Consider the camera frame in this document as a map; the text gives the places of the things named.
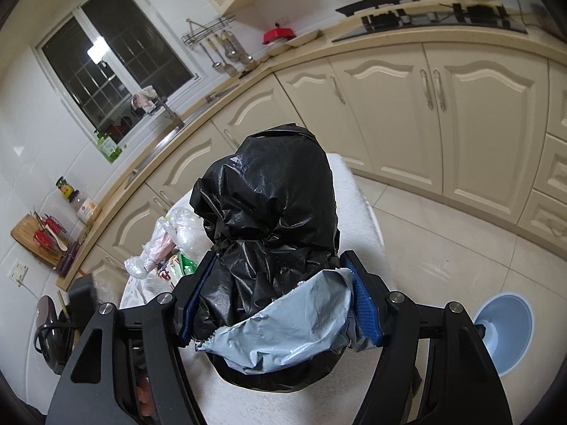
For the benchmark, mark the clear plastic jar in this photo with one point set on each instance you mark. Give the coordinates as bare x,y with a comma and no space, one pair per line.
87,209

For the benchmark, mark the cream kitchen base cabinets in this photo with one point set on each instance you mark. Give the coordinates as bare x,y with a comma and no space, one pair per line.
390,119

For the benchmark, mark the steel sink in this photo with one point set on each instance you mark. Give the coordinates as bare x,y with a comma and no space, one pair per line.
155,150

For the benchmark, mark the light blue plastic bucket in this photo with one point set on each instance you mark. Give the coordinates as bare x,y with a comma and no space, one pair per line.
505,332

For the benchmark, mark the white tablecloth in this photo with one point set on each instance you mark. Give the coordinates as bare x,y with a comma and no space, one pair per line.
350,212

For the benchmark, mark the beige kitchen countertop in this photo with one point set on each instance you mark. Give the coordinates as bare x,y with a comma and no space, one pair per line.
398,40

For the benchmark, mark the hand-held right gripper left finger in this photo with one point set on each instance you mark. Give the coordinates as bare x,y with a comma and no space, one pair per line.
189,307

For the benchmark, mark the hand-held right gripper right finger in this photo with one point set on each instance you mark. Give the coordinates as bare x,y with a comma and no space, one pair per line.
364,307

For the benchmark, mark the black trash bag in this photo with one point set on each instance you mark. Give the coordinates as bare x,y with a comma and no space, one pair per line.
265,186

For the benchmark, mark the red pot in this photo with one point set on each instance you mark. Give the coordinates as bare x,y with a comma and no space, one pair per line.
279,35

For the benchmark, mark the green dish soap bottle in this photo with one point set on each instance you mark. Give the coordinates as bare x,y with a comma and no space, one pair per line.
108,148

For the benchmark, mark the black kitchen appliance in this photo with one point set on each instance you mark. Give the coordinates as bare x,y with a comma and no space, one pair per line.
84,296

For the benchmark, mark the clear plastic bag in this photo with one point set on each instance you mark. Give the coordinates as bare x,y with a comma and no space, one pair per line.
186,230

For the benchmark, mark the steel spatula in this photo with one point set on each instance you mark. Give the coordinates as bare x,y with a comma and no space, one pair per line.
228,68

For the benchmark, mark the grey plastic mailer bag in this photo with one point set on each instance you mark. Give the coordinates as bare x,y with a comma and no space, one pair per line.
288,323

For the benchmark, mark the black stove splash guard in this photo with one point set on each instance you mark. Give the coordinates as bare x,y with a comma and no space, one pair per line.
376,2

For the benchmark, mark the pink cloth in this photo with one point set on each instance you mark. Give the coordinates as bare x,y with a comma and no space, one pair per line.
144,99

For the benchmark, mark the steel faucet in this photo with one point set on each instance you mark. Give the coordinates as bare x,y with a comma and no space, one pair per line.
170,115

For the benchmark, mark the white wall socket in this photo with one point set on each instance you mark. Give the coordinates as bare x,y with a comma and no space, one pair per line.
18,271

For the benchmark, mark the dark kitchen window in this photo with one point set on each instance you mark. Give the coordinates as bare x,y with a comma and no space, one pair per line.
115,53

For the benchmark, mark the yellow label sauce bottle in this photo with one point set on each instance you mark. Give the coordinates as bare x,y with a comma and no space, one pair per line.
66,190

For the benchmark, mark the dark purple kitchen tool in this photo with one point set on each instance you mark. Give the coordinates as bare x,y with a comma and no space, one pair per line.
68,259

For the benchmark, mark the black gas stove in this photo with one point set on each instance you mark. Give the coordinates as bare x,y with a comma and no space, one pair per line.
425,17

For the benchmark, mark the green snack packet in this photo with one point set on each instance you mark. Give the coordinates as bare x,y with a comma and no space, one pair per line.
186,268

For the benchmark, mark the beige tray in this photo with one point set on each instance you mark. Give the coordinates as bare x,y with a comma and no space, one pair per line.
305,37

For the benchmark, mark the steel skimmer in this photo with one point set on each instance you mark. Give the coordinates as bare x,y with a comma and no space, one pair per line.
243,55

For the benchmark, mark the wooden cutting board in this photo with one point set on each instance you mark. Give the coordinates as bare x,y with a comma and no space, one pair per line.
24,232

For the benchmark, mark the steel ladle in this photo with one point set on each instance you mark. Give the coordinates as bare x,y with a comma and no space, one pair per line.
216,64

